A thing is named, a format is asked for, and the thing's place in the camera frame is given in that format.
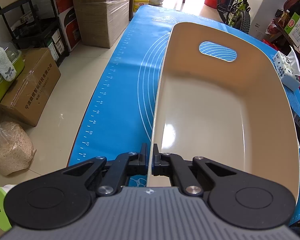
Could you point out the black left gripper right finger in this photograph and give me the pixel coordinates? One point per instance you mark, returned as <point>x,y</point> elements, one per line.
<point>238,198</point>

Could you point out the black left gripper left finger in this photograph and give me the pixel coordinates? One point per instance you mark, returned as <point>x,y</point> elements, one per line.
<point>62,197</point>

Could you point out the beige plastic storage bin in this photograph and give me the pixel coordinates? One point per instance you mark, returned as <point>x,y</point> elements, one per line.
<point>219,97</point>

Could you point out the clear bag of grain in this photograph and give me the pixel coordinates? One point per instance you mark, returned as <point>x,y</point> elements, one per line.
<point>16,148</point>

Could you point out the blue silicone baking mat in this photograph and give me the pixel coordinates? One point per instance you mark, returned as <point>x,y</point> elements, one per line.
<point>120,114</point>

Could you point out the brown cardboard box with text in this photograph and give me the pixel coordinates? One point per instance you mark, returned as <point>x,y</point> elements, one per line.
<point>28,94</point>

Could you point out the green plastic container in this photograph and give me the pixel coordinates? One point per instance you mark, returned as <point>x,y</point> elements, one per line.
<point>16,58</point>

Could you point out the white blue tissue box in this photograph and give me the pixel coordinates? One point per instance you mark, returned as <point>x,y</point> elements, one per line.
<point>288,69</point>

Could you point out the rolled white towel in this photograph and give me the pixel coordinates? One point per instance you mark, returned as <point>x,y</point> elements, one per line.
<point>7,69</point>

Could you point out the green white product box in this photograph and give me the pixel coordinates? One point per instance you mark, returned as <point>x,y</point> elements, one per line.
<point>293,29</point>

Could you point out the black metal shelf rack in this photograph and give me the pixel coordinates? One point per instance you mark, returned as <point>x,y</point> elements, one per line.
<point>35,24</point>

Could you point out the large wrapped cardboard box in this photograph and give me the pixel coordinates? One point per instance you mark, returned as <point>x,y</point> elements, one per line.
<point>101,22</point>

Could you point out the green black bicycle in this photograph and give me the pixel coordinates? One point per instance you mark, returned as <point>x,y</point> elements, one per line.
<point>235,13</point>

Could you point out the white freezer cabinet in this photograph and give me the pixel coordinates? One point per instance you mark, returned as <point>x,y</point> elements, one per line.
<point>262,12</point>

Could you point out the red white appliance box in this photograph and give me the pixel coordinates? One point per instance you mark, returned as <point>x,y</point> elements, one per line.
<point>69,23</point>

